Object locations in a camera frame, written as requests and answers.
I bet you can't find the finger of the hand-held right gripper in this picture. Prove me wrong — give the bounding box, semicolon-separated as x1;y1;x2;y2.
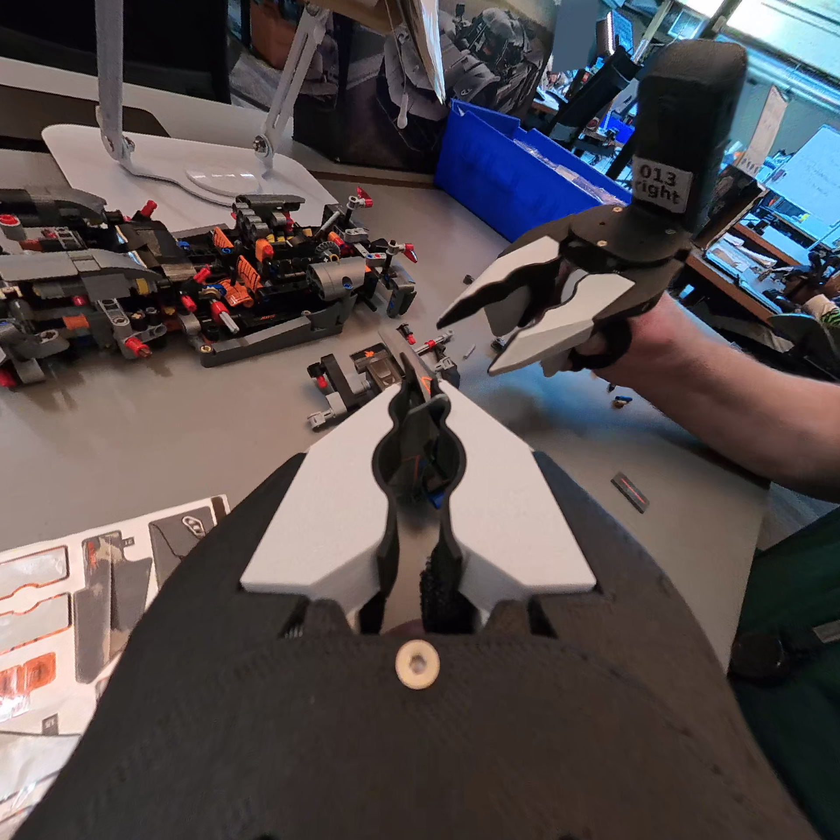
487;272;636;378
436;236;565;337

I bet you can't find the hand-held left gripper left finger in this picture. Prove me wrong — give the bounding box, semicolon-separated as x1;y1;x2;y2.
239;382;401;634

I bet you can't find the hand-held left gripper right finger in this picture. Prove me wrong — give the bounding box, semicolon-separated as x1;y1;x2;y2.
420;379;598;634

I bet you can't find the dark grey lego panel piece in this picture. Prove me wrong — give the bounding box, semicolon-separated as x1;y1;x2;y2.
381;328;460;509

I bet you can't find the black grey lego frame assembly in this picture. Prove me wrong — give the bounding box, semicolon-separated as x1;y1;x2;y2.
306;328;460;432

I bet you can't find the person's right forearm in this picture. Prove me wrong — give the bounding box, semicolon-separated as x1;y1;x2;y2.
679;308;840;506

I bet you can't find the dark lego tile red line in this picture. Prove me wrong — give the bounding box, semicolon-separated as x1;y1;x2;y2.
610;471;651;513

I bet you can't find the lego instruction book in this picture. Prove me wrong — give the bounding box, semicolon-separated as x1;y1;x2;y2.
387;0;450;106

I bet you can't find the large lego car chassis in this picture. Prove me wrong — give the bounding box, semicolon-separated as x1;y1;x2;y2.
0;185;418;389

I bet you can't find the person's right hand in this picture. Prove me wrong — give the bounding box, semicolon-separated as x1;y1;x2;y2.
587;293;698;391

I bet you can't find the blue plastic bin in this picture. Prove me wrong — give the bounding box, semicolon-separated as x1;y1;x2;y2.
433;98;634;244

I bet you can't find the white board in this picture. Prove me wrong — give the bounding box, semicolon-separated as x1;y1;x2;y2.
781;125;840;244

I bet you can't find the dark printed box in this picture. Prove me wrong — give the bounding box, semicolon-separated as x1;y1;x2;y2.
294;0;559;173

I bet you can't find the white sticker sheet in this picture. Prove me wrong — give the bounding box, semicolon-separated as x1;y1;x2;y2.
0;495;231;840

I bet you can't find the white book stand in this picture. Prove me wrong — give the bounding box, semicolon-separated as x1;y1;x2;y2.
41;0;336;207

